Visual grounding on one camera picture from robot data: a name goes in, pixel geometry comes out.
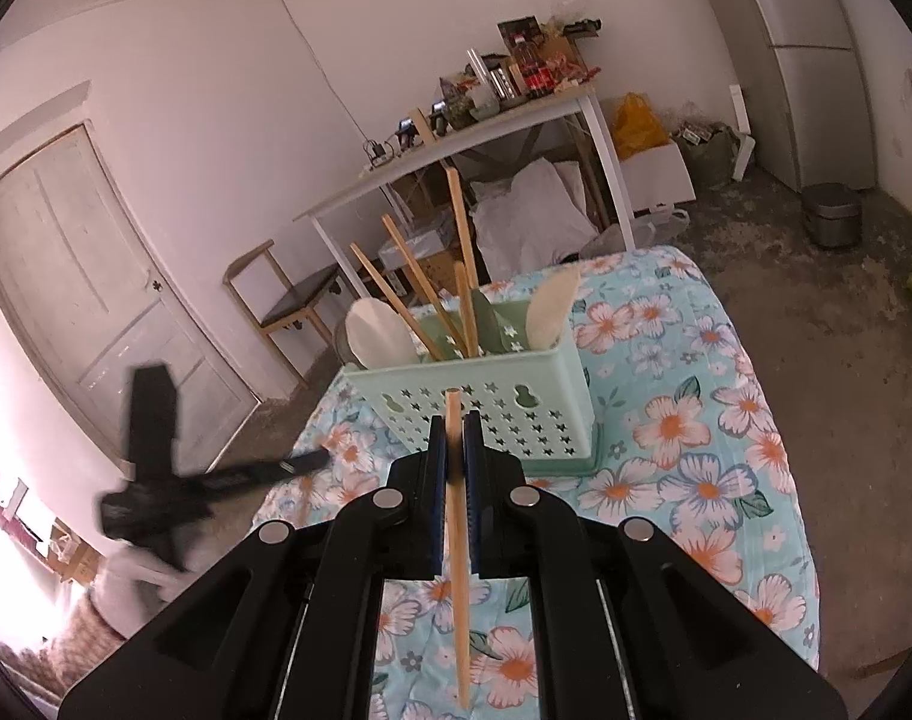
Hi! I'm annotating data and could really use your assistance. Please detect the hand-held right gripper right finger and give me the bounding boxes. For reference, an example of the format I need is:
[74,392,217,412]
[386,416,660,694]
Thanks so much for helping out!
[462,411,851,720]

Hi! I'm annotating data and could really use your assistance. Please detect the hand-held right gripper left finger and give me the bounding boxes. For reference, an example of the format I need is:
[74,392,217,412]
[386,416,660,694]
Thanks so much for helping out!
[57,414,449,720]

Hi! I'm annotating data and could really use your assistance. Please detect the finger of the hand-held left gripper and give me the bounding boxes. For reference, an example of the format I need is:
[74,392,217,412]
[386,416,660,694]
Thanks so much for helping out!
[201,450,329,500]

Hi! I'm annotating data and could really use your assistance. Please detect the mint green utensil holder basket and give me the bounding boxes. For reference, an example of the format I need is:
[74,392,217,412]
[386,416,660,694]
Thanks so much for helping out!
[342,298,598,477]

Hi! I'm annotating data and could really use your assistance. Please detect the tan wooden chopstick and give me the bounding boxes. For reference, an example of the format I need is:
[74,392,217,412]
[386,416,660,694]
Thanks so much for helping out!
[454,262,476,355]
[381,214,468,357]
[445,165,479,357]
[445,388,476,707]
[349,242,446,361]

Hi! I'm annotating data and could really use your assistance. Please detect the white plastic spoon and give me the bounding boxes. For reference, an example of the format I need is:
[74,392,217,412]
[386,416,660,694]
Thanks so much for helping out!
[346,298,419,370]

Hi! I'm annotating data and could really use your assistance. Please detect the person's left forearm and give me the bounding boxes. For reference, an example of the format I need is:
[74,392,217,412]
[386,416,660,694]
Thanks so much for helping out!
[88,549,178,620]

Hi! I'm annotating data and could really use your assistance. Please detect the wooden chair with dark seat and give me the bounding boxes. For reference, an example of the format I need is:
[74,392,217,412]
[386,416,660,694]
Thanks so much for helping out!
[223,240,359,391]

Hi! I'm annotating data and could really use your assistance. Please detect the cream plastic spoon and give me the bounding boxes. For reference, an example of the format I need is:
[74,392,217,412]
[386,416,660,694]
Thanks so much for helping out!
[526,268,581,352]

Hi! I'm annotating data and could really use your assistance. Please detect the floral printed table cloth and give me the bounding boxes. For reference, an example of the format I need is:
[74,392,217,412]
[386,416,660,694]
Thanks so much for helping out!
[250,244,821,713]

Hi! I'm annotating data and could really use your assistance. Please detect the white panel door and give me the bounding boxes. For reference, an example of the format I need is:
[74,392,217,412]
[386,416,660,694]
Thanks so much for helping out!
[0,124,262,466]

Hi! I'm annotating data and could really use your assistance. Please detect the white storage box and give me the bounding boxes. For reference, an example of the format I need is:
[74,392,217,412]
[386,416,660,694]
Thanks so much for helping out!
[377,225,457,267]

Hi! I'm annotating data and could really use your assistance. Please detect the white stuffed sacks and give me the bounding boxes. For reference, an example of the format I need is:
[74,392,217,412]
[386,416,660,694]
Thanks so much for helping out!
[467,161,599,267]

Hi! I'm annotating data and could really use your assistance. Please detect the clear plastic bag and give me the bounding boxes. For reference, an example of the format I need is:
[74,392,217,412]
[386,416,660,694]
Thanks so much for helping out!
[580,206,689,260]

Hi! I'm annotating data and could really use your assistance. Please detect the white desk with wooden top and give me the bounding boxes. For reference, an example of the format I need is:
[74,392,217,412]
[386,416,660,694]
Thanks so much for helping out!
[295,82,637,301]

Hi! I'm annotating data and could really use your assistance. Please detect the white cardboard box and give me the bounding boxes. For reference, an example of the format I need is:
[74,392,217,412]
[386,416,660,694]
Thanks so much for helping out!
[621,139,697,215]

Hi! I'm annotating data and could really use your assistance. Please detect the yellow plastic bag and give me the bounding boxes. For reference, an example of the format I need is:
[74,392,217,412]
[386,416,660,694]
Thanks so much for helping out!
[612,92,671,160]

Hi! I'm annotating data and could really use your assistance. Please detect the green bag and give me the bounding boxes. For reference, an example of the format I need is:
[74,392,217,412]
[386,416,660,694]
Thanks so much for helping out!
[681,120,742,188]

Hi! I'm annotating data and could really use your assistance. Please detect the pack of dark bottles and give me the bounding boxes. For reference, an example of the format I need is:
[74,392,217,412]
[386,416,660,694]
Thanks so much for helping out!
[516,41,556,98]

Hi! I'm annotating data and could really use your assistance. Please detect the white leaning board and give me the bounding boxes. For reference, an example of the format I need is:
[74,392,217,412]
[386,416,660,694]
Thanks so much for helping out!
[728,84,757,181]

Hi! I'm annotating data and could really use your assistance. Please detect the grey refrigerator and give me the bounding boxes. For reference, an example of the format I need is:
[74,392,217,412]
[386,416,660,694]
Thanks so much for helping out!
[726,0,877,192]

